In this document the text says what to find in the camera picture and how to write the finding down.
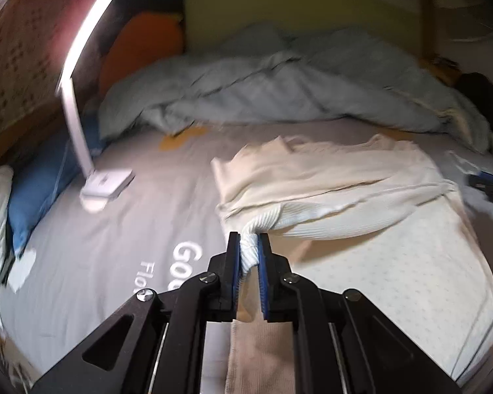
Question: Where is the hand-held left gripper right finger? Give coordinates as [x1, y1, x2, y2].
[258, 233, 463, 394]

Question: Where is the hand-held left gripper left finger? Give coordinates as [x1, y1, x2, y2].
[31, 232, 242, 394]

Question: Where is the white dotted shirt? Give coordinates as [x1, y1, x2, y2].
[211, 133, 493, 394]

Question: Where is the black clothing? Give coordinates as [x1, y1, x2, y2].
[456, 72, 493, 136]

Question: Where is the grey printed bed sheet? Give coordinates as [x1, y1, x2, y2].
[0, 119, 493, 394]

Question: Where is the white desk lamp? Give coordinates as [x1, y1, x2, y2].
[58, 0, 134, 213]

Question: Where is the grey-blue duvet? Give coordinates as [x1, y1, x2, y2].
[99, 25, 491, 152]

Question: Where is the white paper piece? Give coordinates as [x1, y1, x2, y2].
[8, 248, 37, 294]

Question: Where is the blue pillow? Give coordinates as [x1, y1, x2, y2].
[7, 119, 107, 257]

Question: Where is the orange carrot plush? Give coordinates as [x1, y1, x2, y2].
[99, 10, 185, 95]

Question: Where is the checkered pillow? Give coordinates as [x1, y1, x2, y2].
[0, 0, 79, 132]

